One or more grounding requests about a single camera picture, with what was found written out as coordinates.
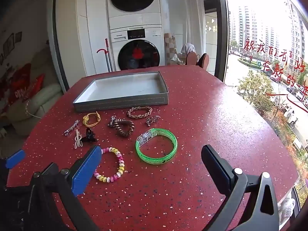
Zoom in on white washing machine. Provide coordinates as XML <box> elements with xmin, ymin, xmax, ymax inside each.
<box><xmin>109</xmin><ymin>25</ymin><xmax>165</xmax><ymax>72</ymax></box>

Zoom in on wall picture frames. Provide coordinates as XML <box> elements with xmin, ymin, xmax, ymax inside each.
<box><xmin>0</xmin><ymin>31</ymin><xmax>23</xmax><ymax>64</ymax></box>

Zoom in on red cushion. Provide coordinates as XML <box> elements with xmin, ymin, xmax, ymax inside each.
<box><xmin>8</xmin><ymin>63</ymin><xmax>45</xmax><ymax>104</ymax></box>

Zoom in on beige looped hair tie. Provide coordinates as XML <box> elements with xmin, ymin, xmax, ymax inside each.
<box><xmin>74</xmin><ymin>129</ymin><xmax>84</xmax><ymax>149</ymax></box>

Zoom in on red window writing sticker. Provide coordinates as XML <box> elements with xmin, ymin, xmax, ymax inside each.
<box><xmin>243</xmin><ymin>38</ymin><xmax>308</xmax><ymax>112</ymax></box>

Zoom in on cream sofa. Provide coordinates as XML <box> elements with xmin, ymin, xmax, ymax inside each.
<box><xmin>5</xmin><ymin>50</ymin><xmax>64</xmax><ymax>135</ymax></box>

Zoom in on brown spiral hair tie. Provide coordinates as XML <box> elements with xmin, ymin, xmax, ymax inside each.
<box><xmin>113</xmin><ymin>118</ymin><xmax>135</xmax><ymax>137</ymax></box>

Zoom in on red handled mop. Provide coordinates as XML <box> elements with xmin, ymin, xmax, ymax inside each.
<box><xmin>97</xmin><ymin>38</ymin><xmax>113</xmax><ymax>73</ymax></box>

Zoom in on white cable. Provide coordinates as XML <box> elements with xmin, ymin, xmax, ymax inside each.
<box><xmin>25</xmin><ymin>100</ymin><xmax>42</xmax><ymax>119</ymax></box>

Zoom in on checkered board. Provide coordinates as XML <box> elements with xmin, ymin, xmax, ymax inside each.
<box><xmin>164</xmin><ymin>32</ymin><xmax>178</xmax><ymax>65</ymax></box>

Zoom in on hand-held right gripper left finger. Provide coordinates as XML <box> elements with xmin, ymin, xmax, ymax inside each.
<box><xmin>31</xmin><ymin>145</ymin><xmax>103</xmax><ymax>231</ymax></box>

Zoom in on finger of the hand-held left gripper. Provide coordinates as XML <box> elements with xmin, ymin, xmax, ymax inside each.
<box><xmin>5</xmin><ymin>149</ymin><xmax>26</xmax><ymax>169</ymax></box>

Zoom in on grey shallow tray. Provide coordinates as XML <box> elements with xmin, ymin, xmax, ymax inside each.
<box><xmin>73</xmin><ymin>71</ymin><xmax>169</xmax><ymax>113</ymax></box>

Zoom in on pink yellow beaded bracelet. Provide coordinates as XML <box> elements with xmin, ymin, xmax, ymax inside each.
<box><xmin>93</xmin><ymin>147</ymin><xmax>126</xmax><ymax>183</ymax></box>

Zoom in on white cloth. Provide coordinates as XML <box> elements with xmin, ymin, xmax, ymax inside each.
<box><xmin>181</xmin><ymin>43</ymin><xmax>196</xmax><ymax>54</ymax></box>

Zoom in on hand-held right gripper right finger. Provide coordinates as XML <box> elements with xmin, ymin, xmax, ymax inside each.
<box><xmin>201</xmin><ymin>145</ymin><xmax>281</xmax><ymax>231</ymax></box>

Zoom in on black claw hair clip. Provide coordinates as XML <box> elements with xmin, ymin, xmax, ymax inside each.
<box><xmin>80</xmin><ymin>127</ymin><xmax>99</xmax><ymax>143</ymax></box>

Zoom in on green glitter bangle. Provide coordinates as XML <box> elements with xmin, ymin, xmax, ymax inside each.
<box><xmin>135</xmin><ymin>128</ymin><xmax>178</xmax><ymax>164</ymax></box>

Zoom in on brown braided bracelet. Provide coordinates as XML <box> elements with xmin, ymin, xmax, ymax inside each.
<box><xmin>127</xmin><ymin>106</ymin><xmax>153</xmax><ymax>119</ymax></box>

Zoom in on yellow hair tie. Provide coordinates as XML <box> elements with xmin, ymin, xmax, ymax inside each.
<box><xmin>82</xmin><ymin>111</ymin><xmax>101</xmax><ymax>127</ymax></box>

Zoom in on brown round-back chair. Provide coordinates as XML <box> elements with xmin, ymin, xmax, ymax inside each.
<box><xmin>185</xmin><ymin>51</ymin><xmax>198</xmax><ymax>66</ymax></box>
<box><xmin>196</xmin><ymin>53</ymin><xmax>210</xmax><ymax>71</ymax></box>

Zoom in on white curtain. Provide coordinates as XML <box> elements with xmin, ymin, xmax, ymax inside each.
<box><xmin>182</xmin><ymin>0</ymin><xmax>205</xmax><ymax>53</ymax></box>

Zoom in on silver hair clip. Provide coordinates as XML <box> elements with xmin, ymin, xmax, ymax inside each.
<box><xmin>64</xmin><ymin>120</ymin><xmax>80</xmax><ymax>136</ymax></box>

